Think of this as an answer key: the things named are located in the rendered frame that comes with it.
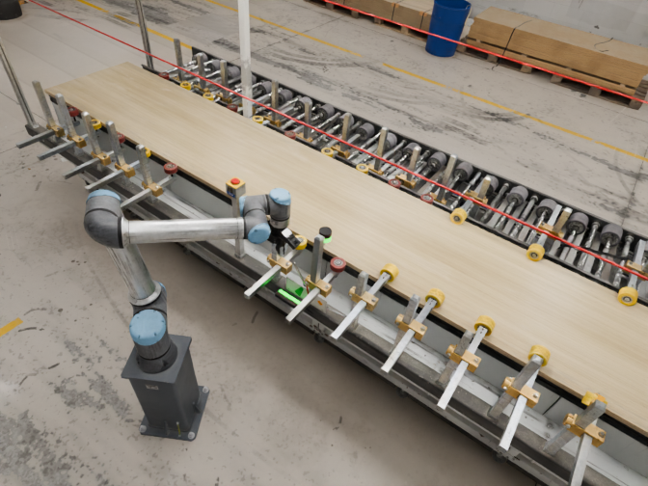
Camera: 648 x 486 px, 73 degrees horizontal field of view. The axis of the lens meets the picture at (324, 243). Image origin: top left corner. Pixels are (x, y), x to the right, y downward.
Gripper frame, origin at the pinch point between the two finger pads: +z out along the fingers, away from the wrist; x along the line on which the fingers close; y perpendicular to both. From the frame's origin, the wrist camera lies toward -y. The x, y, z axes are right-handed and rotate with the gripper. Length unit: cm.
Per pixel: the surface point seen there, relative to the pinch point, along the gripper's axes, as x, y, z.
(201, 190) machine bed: -28, 88, 23
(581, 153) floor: -417, -101, 102
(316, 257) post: -6.1, -15.3, -3.8
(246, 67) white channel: -103, 116, -23
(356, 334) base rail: -5, -44, 31
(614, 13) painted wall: -722, -48, 28
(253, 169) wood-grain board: -54, 68, 11
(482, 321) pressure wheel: -28, -92, 4
